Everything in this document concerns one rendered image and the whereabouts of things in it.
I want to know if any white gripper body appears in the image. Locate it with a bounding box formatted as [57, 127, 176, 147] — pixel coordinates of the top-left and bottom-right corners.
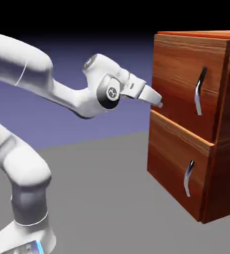
[138, 84, 163, 105]

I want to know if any large wooden cabinet door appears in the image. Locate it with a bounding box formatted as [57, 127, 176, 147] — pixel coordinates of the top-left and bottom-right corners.
[150, 33, 230, 143]

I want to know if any small wooden cabinet door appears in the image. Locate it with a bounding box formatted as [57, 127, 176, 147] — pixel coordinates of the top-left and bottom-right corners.
[147, 109, 215, 222]

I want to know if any reddish wooden cabinet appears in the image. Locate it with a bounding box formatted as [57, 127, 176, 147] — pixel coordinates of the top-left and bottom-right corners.
[147, 30, 230, 224]

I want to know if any long curved metal handle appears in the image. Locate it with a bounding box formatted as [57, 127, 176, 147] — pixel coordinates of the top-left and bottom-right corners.
[194, 66, 208, 116]

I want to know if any short curved metal handle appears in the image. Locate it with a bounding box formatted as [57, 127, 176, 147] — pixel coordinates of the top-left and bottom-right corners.
[183, 160, 195, 197]

